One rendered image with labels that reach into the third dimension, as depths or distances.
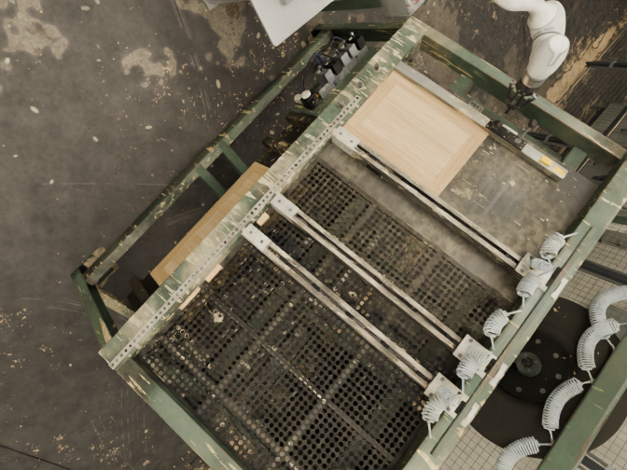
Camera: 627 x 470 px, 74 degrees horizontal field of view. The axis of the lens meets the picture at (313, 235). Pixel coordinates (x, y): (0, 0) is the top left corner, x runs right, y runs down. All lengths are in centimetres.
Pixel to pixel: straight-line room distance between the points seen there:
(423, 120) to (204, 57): 130
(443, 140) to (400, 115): 24
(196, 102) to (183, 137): 22
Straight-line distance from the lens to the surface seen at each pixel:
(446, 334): 182
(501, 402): 228
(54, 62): 246
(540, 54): 183
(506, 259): 194
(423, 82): 224
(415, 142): 209
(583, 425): 217
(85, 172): 255
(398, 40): 236
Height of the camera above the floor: 244
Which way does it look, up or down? 46 degrees down
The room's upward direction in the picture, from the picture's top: 120 degrees clockwise
